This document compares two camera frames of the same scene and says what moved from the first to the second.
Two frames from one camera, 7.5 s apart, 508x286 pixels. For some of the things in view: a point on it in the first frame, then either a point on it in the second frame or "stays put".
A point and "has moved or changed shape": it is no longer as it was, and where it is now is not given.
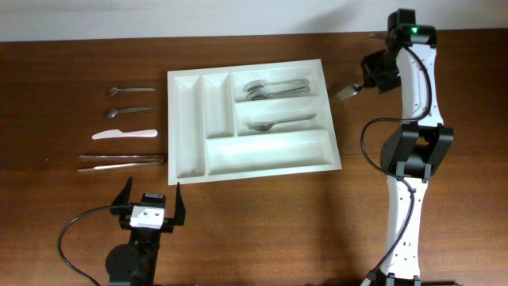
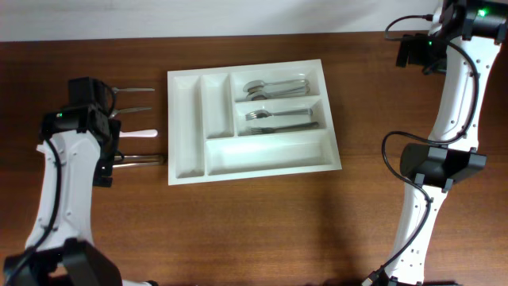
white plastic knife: [114, 133] stays put
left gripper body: [166, 228] → [105, 166]
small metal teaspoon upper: [113, 90] stays put
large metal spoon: [264, 94] stays put
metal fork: [264, 126] has moved or changed shape
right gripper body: [375, 74] → [407, 52]
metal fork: [346, 93] → [262, 114]
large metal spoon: [254, 84] stays put
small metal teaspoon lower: [113, 112] stays put
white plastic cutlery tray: [249, 121] stays put
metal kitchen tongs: [155, 159] stays put
